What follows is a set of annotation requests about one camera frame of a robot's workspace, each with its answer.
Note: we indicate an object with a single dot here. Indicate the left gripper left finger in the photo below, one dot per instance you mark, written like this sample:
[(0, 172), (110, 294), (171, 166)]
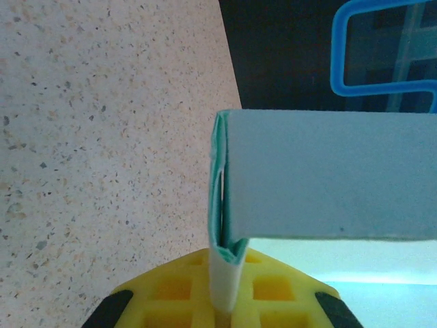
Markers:
[(170, 294)]

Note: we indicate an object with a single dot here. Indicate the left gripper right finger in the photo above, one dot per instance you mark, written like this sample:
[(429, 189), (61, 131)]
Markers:
[(280, 294)]

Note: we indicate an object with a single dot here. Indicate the light blue cloth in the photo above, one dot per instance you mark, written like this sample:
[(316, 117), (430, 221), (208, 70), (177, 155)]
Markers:
[(307, 171)]

